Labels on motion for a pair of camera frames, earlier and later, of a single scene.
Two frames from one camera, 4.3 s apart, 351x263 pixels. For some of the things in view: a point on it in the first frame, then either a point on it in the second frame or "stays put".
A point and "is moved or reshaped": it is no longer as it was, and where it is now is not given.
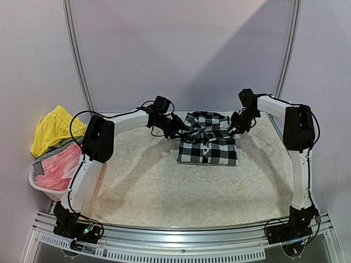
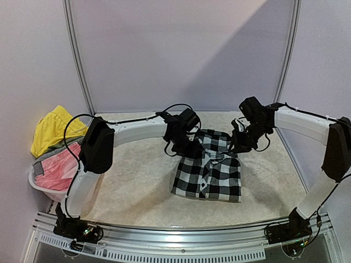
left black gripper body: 171,127 → 182,147
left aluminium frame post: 82,77 stays put
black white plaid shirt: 216,145 is moved or reshaped
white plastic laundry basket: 55,195 stays put
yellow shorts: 53,127 stays put
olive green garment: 63,142 stays put
